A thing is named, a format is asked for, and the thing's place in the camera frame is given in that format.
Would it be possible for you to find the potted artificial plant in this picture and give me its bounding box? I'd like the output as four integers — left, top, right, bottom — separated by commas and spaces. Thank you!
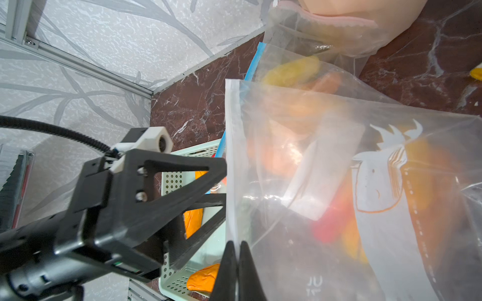
299, 0, 427, 28

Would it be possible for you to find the clear zip-top bag blue zipper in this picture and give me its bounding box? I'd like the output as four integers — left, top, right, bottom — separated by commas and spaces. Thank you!
225, 43, 406, 166

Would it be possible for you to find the long orange mango front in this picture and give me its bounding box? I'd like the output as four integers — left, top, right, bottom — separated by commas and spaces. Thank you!
187, 263, 220, 293

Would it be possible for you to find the clear zip-top bag white print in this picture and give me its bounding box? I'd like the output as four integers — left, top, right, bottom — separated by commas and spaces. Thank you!
227, 99, 481, 300

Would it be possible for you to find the yellow mango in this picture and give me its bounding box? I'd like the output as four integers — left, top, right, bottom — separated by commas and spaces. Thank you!
261, 56, 321, 87

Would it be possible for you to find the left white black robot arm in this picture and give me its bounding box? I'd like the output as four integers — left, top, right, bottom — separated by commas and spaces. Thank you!
1, 149, 227, 300

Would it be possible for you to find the red mango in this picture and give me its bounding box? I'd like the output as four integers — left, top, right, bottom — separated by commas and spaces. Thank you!
311, 178, 354, 243

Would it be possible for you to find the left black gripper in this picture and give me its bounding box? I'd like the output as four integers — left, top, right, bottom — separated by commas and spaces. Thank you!
52, 148, 228, 283

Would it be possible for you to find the green perforated plastic basket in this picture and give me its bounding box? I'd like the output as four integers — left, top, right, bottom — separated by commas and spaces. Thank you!
159, 139, 226, 300

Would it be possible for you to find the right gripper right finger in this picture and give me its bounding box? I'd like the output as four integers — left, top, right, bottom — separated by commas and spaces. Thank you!
238, 241, 267, 301

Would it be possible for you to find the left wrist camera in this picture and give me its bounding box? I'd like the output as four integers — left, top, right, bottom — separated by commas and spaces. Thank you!
111, 127, 173, 158

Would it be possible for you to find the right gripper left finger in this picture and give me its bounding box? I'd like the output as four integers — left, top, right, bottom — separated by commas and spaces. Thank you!
209, 241, 237, 301

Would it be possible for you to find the clear zip-top bag pink zipper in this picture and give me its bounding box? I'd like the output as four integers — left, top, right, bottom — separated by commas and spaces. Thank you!
263, 1, 413, 76

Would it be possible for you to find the large orange mango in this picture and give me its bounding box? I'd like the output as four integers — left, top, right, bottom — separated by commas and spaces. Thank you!
183, 171, 208, 240

